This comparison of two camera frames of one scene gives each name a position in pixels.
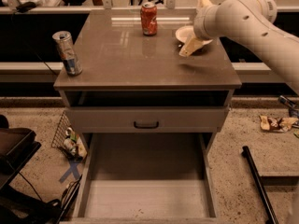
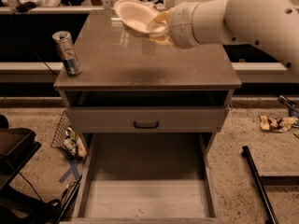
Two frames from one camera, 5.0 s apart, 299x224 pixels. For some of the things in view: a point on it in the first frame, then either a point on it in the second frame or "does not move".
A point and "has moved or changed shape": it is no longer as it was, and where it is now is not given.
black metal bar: x=264 y=201 does not move
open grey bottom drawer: x=147 y=177 does not move
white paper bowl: x=185 y=32 has moved or changed shape
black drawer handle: x=146 y=127 does not move
